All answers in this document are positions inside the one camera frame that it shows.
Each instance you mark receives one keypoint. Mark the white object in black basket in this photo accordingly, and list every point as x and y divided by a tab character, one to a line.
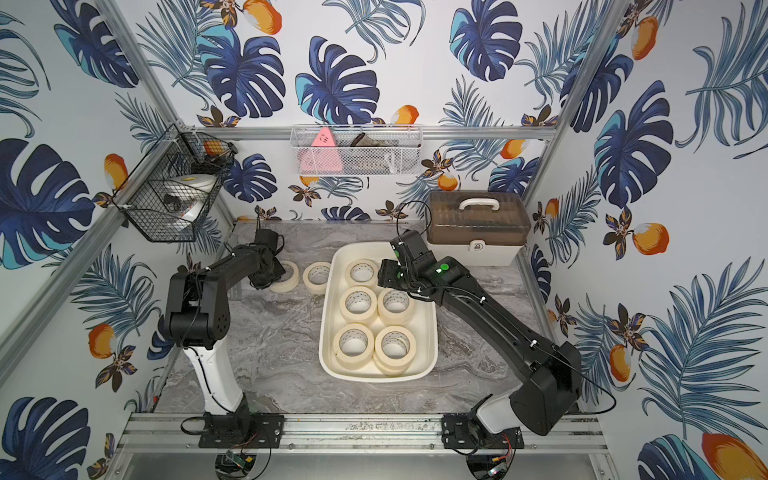
184	197

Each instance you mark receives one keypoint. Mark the white mesh wall basket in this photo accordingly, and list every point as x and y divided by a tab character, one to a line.
368	150

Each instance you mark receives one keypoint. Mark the black wire basket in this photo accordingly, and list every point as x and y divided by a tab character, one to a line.
175	153

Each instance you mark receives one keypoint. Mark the cream tape roll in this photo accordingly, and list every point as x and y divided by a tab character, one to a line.
289	280
362	273
394	351
353	346
395	308
359	304

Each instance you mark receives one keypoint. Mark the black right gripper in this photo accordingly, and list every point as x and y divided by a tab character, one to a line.
387	269

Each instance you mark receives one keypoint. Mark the pink triangle in basket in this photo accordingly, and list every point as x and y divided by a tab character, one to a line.
322	156

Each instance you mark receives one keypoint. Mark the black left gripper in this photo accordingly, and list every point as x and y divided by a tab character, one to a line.
267	276

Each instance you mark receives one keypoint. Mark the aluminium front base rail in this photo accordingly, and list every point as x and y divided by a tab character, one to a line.
409	434

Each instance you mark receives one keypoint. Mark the white plastic storage tray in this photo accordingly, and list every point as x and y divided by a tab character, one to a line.
423	325

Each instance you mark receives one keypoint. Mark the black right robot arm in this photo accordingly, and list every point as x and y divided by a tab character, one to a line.
549	374

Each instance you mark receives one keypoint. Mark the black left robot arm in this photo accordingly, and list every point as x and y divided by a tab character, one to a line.
198	316

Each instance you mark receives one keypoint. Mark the brown lidded storage case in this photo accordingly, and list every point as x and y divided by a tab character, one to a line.
477	228

